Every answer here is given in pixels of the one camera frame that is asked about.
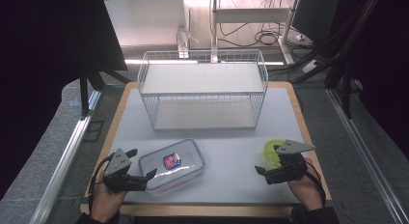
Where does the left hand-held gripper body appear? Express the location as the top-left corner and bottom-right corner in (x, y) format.
(102, 148), (149, 193)

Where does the white power strip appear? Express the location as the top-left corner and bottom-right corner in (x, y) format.
(302, 59), (321, 74)

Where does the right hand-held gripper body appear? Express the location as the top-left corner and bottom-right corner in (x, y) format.
(264, 139), (316, 185)

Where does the clear plastic food container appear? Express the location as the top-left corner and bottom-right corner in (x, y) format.
(138, 138), (206, 196)

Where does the black metal stand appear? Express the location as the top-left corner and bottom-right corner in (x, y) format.
(78, 61), (131, 119)
(323, 0), (384, 120)

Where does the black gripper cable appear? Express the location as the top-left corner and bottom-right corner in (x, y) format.
(302, 159), (326, 208)
(88, 153), (115, 215)

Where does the person's right hand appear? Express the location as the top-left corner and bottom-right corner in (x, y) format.
(286, 157), (324, 212)

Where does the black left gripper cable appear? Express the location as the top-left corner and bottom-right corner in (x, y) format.
(88, 153), (115, 215)

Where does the bundle of black cables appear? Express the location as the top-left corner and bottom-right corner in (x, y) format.
(218, 22), (292, 48)

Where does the person's left hand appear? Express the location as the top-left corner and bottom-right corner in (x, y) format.
(91, 172), (128, 223)

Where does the white wire shelf rack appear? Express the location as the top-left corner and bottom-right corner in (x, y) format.
(137, 49), (269, 131)

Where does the white table mat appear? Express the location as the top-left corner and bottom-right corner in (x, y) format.
(90, 87), (324, 206)

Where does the white desk frame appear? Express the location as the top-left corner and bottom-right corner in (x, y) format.
(210, 0), (302, 66)

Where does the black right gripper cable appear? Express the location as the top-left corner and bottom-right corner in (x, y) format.
(302, 159), (326, 208)

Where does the green plastic bowl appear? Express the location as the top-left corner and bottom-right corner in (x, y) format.
(262, 138), (287, 169)

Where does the aluminium rail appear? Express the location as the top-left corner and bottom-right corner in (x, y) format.
(326, 88), (409, 224)
(30, 90), (102, 224)

